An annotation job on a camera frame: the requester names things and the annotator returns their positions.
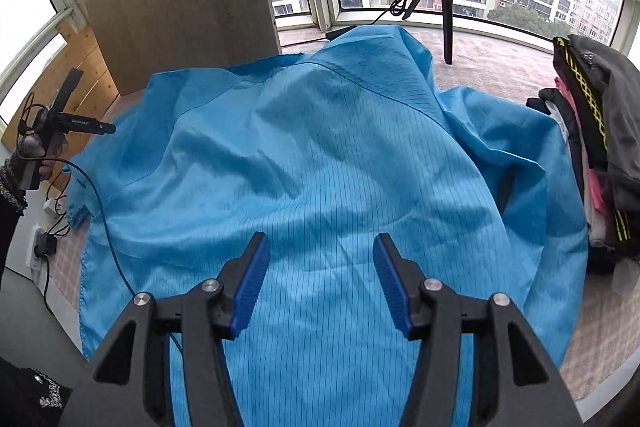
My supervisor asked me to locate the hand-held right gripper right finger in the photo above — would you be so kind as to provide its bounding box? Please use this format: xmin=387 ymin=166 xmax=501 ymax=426
xmin=372 ymin=232 xmax=585 ymax=427

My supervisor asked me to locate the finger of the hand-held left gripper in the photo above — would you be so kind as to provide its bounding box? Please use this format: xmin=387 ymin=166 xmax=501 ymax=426
xmin=52 ymin=67 xmax=84 ymax=118
xmin=49 ymin=109 xmax=117 ymax=136

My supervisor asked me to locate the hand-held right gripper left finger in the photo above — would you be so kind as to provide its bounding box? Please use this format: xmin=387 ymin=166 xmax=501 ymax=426
xmin=59 ymin=231 xmax=271 ymax=427

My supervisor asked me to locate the blue pinstriped work coat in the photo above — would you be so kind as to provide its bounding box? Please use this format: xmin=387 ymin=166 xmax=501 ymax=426
xmin=65 ymin=24 xmax=590 ymax=427

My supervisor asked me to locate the stack of folded clothes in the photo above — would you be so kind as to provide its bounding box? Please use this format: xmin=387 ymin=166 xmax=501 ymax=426
xmin=525 ymin=34 xmax=640 ymax=275

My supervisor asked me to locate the person's left hand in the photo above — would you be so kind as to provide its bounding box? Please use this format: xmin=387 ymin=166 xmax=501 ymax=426
xmin=15 ymin=134 xmax=55 ymax=182

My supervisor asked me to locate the pine plank board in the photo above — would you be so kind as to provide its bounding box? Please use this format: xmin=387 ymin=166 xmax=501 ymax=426
xmin=0 ymin=22 xmax=121 ymax=188

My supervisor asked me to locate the white power strip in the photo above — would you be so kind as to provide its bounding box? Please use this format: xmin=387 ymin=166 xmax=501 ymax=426
xmin=25 ymin=222 xmax=56 ymax=280

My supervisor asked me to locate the person's black sequined clothing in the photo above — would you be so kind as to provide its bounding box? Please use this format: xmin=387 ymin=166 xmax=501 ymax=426
xmin=0 ymin=354 xmax=76 ymax=427

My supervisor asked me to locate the black power cable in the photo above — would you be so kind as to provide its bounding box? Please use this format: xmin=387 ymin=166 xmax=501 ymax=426
xmin=37 ymin=187 xmax=76 ymax=313

